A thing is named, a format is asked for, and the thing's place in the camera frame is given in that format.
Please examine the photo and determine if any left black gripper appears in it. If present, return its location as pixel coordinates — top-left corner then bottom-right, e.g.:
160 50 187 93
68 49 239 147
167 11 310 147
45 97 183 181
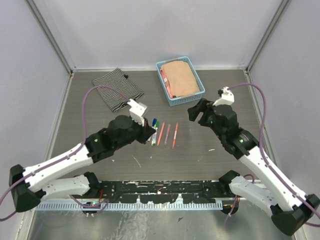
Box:
115 115 156 150

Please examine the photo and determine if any white pen lime end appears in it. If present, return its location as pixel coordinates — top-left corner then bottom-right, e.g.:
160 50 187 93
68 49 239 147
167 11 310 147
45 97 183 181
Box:
151 128 156 146

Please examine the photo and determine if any blue pen cap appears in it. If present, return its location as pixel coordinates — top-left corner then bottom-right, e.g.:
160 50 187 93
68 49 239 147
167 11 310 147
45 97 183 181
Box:
152 118 157 126

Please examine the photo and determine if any salmon orange pen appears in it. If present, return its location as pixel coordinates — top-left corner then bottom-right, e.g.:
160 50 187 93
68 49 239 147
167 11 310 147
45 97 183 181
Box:
157 122 165 146

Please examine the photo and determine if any orange highlighter pen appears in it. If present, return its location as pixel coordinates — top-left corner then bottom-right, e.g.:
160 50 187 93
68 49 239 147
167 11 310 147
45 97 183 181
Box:
172 122 178 149

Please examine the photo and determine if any purple highlighter pen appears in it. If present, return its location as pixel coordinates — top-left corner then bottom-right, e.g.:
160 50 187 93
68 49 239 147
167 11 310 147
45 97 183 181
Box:
164 128 170 145

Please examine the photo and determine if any white marker green end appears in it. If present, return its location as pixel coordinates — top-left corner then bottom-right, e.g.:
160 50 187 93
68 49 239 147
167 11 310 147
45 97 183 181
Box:
153 127 158 146

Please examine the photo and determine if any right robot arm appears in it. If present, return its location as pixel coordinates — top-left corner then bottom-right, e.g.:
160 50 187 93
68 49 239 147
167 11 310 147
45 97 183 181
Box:
187 98 320 236

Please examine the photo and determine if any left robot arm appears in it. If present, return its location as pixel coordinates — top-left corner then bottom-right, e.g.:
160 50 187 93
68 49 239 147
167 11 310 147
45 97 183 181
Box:
9 115 156 213

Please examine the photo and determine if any light blue plastic basket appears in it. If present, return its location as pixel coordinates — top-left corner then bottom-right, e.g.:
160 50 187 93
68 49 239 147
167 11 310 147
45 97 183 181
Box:
156 56 205 107

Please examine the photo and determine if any peach folded towel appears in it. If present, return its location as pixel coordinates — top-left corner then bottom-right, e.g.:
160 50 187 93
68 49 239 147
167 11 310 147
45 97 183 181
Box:
160 60 200 98

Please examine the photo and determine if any black white striped cloth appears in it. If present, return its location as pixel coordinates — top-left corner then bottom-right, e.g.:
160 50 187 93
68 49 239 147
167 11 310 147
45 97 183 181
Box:
92 68 144 113

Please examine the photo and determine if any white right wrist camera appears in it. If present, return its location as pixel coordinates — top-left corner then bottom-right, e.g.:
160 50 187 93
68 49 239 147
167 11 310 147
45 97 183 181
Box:
213 86 235 106

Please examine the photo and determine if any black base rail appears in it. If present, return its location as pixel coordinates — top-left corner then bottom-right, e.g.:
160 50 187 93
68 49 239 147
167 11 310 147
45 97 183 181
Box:
82 180 235 204

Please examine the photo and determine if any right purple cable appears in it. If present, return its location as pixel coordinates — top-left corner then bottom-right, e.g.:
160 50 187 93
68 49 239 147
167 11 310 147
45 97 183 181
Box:
229 82 320 227

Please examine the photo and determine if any purple cable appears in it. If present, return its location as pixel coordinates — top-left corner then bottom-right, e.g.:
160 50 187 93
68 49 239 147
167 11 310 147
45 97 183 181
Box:
0 85 132 223
229 82 320 227

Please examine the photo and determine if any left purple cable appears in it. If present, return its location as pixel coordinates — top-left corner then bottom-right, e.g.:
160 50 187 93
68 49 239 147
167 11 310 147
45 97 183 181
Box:
0 85 132 223

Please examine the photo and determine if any grey slotted cable duct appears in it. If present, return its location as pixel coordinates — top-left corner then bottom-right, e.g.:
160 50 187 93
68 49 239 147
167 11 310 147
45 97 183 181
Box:
36 199 223 212

